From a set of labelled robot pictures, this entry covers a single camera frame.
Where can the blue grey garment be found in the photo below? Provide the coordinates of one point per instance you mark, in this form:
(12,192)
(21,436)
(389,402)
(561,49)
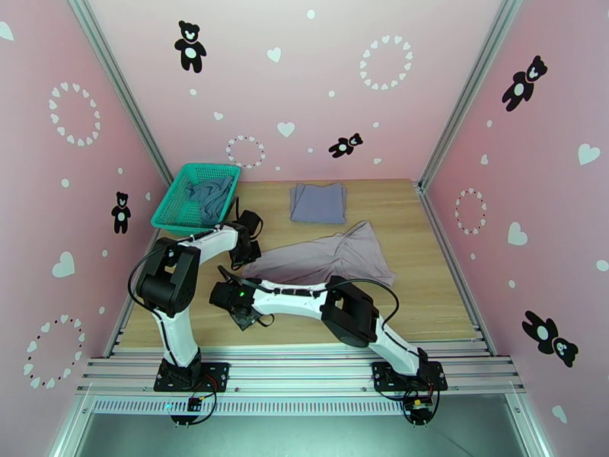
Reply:
(214,198)

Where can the pale mauve ribbed garment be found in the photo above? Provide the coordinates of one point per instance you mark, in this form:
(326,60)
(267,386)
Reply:
(352,251)

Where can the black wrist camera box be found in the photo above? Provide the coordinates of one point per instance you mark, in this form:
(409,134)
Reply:
(250,219)
(245,321)

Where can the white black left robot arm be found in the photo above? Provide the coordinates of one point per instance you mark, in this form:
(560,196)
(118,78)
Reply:
(214,241)

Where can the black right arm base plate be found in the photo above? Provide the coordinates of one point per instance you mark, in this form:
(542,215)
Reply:
(383,374)

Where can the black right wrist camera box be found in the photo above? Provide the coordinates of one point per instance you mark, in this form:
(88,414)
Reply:
(245,321)

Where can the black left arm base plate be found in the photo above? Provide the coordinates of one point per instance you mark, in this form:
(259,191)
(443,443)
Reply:
(216,374)

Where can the circuit board with yellow connector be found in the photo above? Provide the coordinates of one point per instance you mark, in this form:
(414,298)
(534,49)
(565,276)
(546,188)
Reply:
(418,407)

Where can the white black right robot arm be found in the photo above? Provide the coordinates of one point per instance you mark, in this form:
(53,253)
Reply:
(295,298)

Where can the aluminium mounting rail bed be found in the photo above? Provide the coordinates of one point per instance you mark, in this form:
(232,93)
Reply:
(304,374)

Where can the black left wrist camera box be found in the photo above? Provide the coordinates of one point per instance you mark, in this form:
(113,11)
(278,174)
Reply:
(250,219)

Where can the perforated metal strip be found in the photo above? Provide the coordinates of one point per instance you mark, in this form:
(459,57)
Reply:
(304,407)

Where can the lavender purple garment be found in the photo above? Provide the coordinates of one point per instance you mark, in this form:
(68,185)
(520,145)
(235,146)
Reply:
(316,203)

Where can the small black circuit board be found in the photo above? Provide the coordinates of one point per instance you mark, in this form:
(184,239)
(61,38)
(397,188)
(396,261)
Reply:
(195,404)

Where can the aluminium corner post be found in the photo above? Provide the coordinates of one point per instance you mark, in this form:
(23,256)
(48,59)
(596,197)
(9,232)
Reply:
(119,89)
(471,89)

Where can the teal plastic mesh basket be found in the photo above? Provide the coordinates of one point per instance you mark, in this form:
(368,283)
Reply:
(164,220)

